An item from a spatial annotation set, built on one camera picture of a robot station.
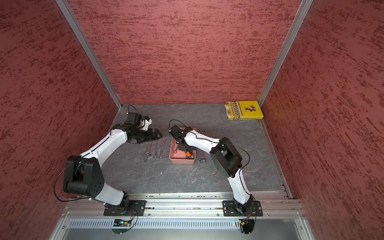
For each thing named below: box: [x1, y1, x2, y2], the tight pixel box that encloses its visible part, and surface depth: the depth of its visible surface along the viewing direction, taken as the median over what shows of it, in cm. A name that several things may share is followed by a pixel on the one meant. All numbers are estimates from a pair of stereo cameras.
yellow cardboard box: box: [224, 100, 264, 120], surface depth 116 cm
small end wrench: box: [159, 138, 167, 159], surface depth 97 cm
